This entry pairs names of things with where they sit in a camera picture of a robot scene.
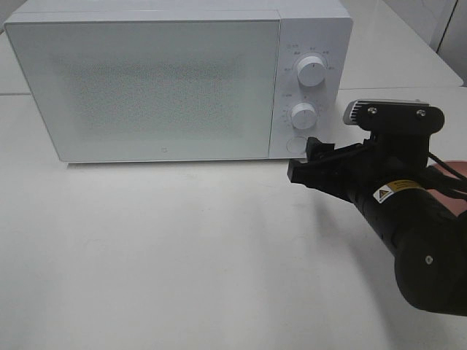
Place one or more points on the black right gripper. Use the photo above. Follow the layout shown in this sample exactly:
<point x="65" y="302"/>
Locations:
<point x="385" y="168"/>

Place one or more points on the pink round plate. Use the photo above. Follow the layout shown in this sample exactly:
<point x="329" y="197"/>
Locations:
<point x="456" y="206"/>

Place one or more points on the white microwave knob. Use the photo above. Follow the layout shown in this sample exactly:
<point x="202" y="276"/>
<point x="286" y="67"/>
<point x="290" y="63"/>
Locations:
<point x="303" y="116"/>
<point x="311" y="70"/>

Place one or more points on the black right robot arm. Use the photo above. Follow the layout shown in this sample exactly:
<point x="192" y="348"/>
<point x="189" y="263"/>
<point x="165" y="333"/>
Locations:
<point x="428" y="244"/>

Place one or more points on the white upper microwave knob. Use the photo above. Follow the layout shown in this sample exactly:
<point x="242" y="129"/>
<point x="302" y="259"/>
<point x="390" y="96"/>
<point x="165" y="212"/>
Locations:
<point x="311" y="70"/>

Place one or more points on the white lower microwave knob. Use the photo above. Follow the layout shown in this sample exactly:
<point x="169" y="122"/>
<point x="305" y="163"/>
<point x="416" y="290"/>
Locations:
<point x="303" y="116"/>

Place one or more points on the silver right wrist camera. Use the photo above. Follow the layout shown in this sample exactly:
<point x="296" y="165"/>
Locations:
<point x="394" y="117"/>

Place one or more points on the white round door button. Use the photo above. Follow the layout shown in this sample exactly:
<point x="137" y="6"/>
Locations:
<point x="297" y="145"/>

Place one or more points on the white microwave door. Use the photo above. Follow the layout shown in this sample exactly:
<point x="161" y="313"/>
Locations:
<point x="117" y="92"/>

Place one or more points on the white microwave oven body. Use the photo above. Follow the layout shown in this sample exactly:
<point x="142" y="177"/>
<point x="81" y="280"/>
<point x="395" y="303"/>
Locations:
<point x="305" y="27"/>

